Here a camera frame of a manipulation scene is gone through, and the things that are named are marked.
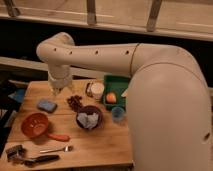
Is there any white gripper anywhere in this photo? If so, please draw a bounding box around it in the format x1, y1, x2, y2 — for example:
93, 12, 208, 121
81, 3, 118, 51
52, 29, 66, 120
48, 65, 74, 96

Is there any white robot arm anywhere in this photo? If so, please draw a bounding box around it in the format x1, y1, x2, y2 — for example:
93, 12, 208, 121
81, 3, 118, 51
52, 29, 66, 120
36, 32, 212, 171

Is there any blue sponge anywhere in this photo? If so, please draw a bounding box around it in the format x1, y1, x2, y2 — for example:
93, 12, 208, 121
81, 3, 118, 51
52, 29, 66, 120
37, 99, 57, 113

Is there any white cylindrical can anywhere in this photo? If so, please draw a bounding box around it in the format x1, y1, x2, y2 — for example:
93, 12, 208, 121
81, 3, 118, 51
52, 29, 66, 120
91, 83, 104, 101

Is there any dark purple bowl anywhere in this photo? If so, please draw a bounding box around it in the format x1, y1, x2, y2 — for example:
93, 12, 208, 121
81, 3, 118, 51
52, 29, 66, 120
76, 105, 103, 130

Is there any crumpled blue cloth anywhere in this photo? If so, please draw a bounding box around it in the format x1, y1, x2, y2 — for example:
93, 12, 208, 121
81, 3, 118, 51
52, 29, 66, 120
77, 113, 99, 130

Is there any blue object at table edge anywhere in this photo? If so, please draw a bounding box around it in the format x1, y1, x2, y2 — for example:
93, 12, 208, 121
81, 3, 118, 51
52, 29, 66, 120
10, 88, 26, 103

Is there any orange round fruit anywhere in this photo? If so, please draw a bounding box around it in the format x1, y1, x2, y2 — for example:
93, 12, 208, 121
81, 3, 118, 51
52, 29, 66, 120
106, 92, 117, 104

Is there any green plastic tray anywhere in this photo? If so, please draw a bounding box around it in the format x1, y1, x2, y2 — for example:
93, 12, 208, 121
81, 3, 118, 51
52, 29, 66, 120
102, 75, 130, 110

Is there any small blue cup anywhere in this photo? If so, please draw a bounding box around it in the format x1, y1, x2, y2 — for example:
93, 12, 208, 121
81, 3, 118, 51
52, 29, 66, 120
111, 106, 125, 122

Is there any metal spoon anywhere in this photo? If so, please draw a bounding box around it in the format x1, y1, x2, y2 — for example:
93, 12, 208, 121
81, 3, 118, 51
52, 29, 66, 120
40, 145, 73, 154

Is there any small metal clamp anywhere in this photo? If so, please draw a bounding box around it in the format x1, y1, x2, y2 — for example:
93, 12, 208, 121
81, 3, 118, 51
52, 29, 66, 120
6, 145, 25, 162

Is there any orange strainer with handle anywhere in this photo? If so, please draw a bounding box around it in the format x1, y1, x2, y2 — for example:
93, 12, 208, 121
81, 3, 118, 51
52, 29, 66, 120
21, 113, 70, 142

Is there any black handled tool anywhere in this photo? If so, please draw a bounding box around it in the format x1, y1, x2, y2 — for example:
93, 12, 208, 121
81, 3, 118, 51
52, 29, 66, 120
24, 155, 60, 166

